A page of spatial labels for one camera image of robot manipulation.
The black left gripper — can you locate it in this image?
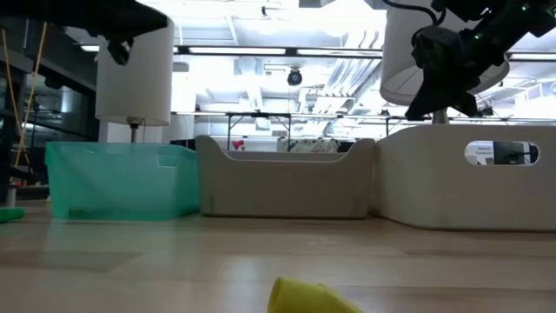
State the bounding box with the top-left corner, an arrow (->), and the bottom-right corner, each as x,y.
86,0 -> 169,67

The green crayon stub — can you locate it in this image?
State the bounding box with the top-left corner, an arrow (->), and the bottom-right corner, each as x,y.
0,206 -> 26,224

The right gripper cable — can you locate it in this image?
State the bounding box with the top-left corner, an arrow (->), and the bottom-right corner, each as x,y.
381,0 -> 448,27

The green translucent plastic bin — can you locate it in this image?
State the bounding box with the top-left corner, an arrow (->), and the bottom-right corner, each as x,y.
44,141 -> 202,222

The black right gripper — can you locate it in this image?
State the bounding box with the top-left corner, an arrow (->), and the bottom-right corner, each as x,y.
404,23 -> 484,123

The tapered shade lamp chrome base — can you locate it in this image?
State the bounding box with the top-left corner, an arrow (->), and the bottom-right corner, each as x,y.
380,0 -> 511,126

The white plastic bin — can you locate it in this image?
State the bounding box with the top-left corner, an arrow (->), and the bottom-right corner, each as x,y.
370,124 -> 556,233

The black ceiling camera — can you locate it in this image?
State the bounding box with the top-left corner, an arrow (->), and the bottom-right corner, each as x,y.
286,68 -> 304,88

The black background table frame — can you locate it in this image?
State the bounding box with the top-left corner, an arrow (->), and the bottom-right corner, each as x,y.
225,111 -> 293,152

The cylinder shade lamp wooden base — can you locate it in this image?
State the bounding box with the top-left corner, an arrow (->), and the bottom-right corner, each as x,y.
94,17 -> 175,143

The yellow crayon stub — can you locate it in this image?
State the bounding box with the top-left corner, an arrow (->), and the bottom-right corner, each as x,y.
266,276 -> 367,313

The grey plastic bin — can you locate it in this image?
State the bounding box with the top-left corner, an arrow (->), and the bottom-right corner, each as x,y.
195,135 -> 377,219

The yellow extension cable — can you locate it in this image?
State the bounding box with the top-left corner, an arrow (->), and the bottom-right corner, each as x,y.
0,21 -> 49,170

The patterned background box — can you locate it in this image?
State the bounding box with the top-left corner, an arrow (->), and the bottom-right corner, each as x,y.
277,137 -> 340,153

